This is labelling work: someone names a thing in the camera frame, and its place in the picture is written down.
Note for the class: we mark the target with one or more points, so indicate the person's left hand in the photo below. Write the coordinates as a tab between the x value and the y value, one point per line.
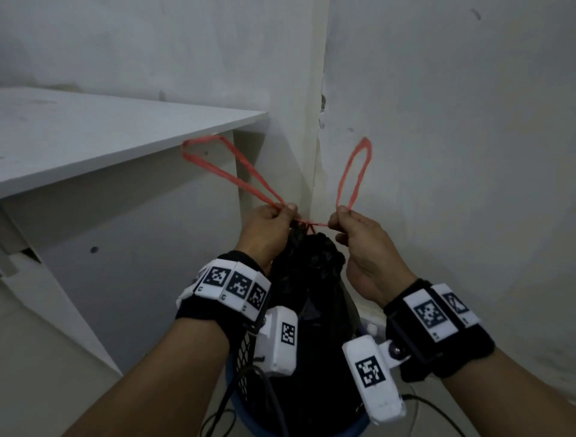
263	234

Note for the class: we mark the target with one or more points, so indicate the person's right hand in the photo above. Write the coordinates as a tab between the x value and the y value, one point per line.
373	261

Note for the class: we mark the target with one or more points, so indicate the person's left fingers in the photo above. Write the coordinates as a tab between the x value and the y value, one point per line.
282	214

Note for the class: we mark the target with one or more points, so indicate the person's right fingers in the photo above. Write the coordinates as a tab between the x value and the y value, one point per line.
344	220

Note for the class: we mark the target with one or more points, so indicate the person's right forearm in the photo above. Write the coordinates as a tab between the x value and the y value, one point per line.
508	396

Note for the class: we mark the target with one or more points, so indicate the person's left forearm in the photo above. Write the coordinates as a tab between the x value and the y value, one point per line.
166	382

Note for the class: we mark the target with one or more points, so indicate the black trash bag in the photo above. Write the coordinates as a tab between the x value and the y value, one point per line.
315	288

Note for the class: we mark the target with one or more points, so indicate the black wristband with marker tiles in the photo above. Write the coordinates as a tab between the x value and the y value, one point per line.
438	328
227	288

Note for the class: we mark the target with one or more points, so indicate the blue rimmed mesh trash bin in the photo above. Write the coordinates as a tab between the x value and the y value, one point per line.
240	355

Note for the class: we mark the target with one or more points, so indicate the white table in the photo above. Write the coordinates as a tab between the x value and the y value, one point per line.
90	135

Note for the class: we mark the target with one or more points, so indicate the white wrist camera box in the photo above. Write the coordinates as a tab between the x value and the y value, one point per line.
279	342
373	378

